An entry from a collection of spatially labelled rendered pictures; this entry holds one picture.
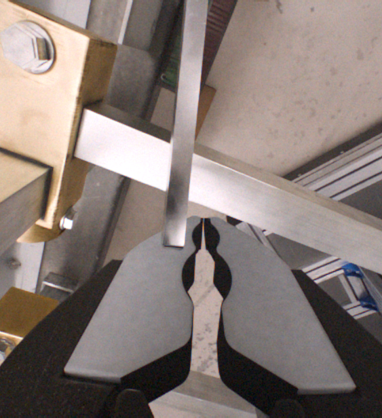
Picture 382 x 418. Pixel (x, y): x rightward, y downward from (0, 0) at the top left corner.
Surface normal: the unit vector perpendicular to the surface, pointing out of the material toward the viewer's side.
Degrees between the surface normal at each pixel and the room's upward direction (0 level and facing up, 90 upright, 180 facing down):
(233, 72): 0
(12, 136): 0
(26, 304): 90
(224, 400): 90
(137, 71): 0
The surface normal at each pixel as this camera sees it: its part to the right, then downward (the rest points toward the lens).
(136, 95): -0.04, 0.46
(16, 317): 0.38, -0.81
